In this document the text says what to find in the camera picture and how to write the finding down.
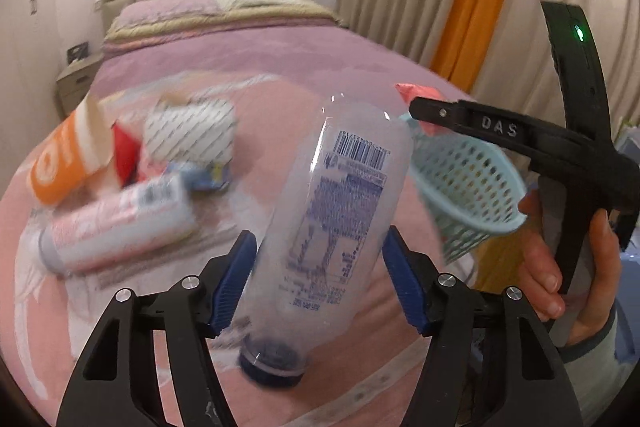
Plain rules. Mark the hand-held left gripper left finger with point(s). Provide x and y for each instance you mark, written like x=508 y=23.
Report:
x=235 y=282

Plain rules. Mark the small picture frame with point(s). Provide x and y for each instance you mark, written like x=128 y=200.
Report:
x=77 y=52

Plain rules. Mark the red packet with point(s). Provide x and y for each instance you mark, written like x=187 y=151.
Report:
x=125 y=152

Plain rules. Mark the blue packet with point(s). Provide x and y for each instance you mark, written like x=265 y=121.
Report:
x=200 y=177

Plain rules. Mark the pink elephant blanket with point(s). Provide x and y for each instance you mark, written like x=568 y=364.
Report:
x=350 y=357

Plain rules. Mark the white wardrobe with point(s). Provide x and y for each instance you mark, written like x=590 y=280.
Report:
x=30 y=57

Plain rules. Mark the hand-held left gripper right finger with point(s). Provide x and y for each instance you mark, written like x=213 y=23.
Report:
x=405 y=282

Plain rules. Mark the pink cylindrical can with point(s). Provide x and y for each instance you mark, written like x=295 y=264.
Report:
x=115 y=222

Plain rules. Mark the clear plastic bottle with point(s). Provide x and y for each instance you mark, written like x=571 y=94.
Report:
x=340 y=207

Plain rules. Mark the light blue plastic basket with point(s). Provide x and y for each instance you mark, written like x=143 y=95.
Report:
x=470 y=187

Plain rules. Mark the white patterned packet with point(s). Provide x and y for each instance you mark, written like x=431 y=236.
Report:
x=190 y=132

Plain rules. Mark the purple bedspread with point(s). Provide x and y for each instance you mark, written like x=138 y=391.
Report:
x=300 y=52

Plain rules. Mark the purple pillow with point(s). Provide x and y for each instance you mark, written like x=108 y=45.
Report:
x=165 y=9

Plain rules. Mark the folded quilt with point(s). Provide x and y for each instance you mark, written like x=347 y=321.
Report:
x=225 y=24

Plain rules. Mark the beige nightstand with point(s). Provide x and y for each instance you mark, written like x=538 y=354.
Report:
x=75 y=82

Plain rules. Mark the red wrapper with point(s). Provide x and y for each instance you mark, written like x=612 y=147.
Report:
x=412 y=91

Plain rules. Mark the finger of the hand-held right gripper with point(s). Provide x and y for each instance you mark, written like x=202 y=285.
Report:
x=475 y=119

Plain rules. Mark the person's right hand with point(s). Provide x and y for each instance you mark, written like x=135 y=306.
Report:
x=600 y=277

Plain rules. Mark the person's right forearm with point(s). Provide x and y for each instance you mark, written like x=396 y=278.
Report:
x=600 y=372

